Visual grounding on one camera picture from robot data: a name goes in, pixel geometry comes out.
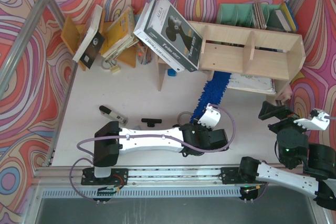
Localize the masking tape roll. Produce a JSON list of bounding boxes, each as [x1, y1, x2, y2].
[[177, 111, 192, 125]]

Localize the blue microfiber duster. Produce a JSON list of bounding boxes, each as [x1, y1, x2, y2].
[[190, 71, 231, 123]]

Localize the black T-shaped plastic part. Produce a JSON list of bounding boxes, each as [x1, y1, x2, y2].
[[141, 118, 162, 127]]

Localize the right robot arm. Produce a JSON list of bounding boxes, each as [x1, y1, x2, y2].
[[238, 101, 335, 210]]

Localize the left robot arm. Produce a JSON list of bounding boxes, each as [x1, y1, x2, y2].
[[93, 104, 229, 179]]

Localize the light wooden bookshelf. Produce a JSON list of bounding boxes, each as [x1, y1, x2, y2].
[[156, 20, 306, 108]]

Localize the spiral bound drawing notebook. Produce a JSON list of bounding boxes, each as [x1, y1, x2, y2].
[[227, 73, 276, 94]]

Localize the blue pencil sharpener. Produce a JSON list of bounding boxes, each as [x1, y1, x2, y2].
[[167, 69, 177, 77]]

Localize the pen cup with pencils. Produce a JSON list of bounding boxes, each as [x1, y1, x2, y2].
[[136, 43, 152, 65]]

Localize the blue yellow book in organizer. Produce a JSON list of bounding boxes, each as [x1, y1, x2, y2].
[[278, 2, 298, 33]]

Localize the green desk organizer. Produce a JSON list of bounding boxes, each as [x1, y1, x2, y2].
[[216, 3, 293, 33]]

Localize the yellow books stack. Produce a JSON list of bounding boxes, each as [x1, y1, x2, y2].
[[101, 6, 138, 62]]

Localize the white black leaning book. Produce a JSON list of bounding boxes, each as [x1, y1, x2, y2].
[[72, 5, 104, 69]]

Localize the orange wooden book stand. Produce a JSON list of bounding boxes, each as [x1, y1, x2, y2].
[[61, 9, 136, 70]]

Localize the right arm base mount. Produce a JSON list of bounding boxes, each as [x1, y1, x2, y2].
[[219, 167, 264, 185]]

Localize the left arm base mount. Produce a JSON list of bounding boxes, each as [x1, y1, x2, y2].
[[81, 167, 129, 186]]

